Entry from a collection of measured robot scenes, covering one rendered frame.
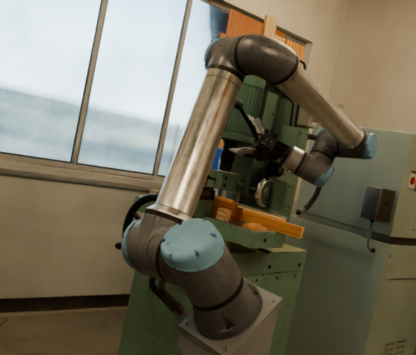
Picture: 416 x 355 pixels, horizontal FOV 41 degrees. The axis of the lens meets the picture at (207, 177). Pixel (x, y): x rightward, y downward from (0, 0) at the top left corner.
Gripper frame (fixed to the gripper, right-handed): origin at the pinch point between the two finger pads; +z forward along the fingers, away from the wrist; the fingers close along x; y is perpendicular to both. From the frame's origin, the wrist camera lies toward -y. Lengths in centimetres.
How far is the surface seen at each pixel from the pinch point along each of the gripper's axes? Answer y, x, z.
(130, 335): -46, 80, -1
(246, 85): -2.8, -19.8, 5.0
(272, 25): -160, -153, 15
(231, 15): -142, -133, 41
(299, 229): -1.6, 20.9, -36.0
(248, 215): -16.2, 21.2, -18.8
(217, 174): -18.9, 11.5, -1.3
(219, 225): -7.7, 32.0, -10.4
